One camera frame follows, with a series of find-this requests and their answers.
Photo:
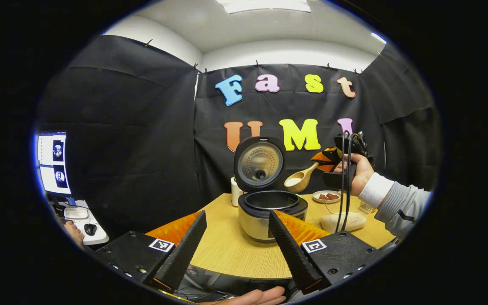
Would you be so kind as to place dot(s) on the wooden spoon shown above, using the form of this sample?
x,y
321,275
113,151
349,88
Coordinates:
x,y
297,182

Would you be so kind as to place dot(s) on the black backdrop cloth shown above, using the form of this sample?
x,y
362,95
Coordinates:
x,y
134,148

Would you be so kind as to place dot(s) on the computer monitor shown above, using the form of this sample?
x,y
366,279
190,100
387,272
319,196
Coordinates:
x,y
51,165

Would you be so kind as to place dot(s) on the ceiling light panel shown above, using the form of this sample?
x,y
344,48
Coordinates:
x,y
265,5

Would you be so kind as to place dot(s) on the black and steel rice cooker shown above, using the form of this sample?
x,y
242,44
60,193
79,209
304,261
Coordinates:
x,y
256,222

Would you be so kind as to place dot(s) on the white desk tray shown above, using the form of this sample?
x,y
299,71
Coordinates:
x,y
100,235

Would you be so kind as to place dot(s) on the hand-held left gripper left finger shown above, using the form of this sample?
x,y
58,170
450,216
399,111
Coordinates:
x,y
182,254

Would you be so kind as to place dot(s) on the black computer mouse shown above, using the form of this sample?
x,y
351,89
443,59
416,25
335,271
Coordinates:
x,y
90,229

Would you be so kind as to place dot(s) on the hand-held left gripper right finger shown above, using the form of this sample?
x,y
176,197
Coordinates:
x,y
292,254

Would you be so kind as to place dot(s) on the small ceiling light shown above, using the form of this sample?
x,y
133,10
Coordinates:
x,y
378,38

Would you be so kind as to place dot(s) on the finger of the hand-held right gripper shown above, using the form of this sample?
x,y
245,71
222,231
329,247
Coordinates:
x,y
326,154
326,167

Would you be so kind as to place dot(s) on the white plate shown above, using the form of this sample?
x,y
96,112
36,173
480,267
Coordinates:
x,y
318,200

